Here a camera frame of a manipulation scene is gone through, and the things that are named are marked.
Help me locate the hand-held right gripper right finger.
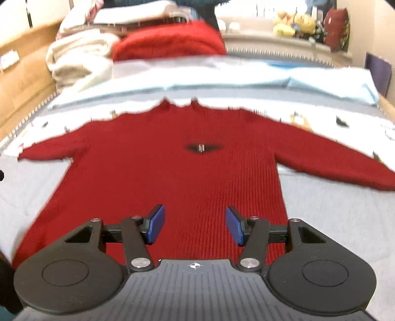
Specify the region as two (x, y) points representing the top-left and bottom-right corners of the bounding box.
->
(225, 206), (333, 273)

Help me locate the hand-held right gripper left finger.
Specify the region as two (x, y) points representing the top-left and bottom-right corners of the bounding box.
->
(63, 204), (166, 274)

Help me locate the red knit sweater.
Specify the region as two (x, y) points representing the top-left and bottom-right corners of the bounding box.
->
(12, 97), (395, 270)

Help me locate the grey white printed bedsheet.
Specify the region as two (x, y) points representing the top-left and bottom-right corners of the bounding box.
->
(0, 89), (395, 321)

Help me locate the light blue blanket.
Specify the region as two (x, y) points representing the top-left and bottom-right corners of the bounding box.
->
(49, 57), (380, 108)

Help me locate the red fuzzy blanket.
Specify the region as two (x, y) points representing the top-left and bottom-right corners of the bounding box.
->
(112, 20), (228, 62)

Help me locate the cream fleece blanket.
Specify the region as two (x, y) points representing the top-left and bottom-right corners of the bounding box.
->
(46, 30), (121, 91)

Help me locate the beige ledge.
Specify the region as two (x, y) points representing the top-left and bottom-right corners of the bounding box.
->
(216, 12), (353, 68)

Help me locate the purple board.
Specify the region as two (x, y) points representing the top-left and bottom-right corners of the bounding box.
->
(365, 51), (393, 97)

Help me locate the yellow plush toy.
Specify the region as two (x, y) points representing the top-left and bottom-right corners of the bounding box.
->
(273, 9), (317, 38)

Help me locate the folded white cloth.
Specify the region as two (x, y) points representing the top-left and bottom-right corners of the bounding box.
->
(58, 0), (198, 35)

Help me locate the red patterned cushion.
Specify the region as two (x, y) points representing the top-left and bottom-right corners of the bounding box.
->
(323, 7), (351, 54)

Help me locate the wooden bed frame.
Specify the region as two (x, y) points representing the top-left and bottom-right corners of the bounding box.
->
(0, 18), (66, 141)

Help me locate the white wall socket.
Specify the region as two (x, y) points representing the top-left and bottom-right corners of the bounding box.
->
(0, 51), (21, 70)

